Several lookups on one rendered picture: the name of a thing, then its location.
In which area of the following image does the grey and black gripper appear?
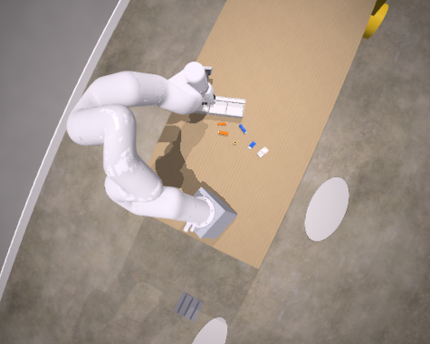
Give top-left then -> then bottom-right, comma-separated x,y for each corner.
202,83 -> 215,105

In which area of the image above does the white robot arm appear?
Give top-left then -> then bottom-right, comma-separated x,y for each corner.
66,62 -> 215,232

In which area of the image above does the white domino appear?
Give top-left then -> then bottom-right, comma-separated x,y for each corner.
257,147 -> 268,157

